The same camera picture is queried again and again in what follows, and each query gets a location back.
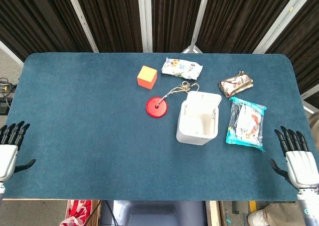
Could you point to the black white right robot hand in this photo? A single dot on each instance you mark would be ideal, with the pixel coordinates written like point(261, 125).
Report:
point(302, 166)

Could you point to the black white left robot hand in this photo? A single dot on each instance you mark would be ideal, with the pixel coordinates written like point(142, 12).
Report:
point(7, 158)

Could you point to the white plastic trash bin lid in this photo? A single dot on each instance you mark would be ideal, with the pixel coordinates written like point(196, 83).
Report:
point(203, 102)

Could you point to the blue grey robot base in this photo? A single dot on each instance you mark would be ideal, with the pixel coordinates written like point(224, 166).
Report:
point(154, 213)

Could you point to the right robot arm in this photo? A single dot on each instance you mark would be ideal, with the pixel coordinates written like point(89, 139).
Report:
point(309, 206)

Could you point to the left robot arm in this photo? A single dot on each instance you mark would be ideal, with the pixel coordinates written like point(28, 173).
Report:
point(1, 193)

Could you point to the white plastic container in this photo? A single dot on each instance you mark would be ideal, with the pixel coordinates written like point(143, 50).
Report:
point(192, 129)

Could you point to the beige trouser leg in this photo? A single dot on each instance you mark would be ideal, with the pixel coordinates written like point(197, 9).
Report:
point(281, 212)

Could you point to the black power adapter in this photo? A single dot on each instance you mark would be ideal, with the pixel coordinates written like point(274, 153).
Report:
point(3, 106)

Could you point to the teal clear snack bag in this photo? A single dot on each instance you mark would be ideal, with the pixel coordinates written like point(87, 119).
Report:
point(246, 125)

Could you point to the white shoe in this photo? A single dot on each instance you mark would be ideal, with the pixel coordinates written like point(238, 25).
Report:
point(256, 218)

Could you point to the red white plastic bag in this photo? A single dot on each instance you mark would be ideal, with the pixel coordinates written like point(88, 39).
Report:
point(77, 212)

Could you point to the blue felt table mat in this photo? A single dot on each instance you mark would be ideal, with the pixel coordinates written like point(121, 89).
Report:
point(99, 141)

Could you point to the cardboard box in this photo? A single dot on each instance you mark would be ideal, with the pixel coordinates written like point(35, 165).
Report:
point(96, 211)

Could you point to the brown red snack wrapper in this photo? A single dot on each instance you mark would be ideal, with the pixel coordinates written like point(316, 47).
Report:
point(235, 84)

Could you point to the white snack bag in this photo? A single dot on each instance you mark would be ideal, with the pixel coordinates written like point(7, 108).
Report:
point(182, 68)

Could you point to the red wooden disc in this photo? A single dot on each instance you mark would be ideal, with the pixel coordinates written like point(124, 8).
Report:
point(157, 110)

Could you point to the orange cube with yellow face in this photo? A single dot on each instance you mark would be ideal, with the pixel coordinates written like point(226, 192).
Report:
point(147, 78)

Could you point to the dark brown curtain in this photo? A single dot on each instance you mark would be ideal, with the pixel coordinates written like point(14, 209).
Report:
point(114, 17)

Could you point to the white frame post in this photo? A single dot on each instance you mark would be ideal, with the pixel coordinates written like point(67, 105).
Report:
point(82, 19)
point(145, 19)
point(279, 24)
point(199, 19)

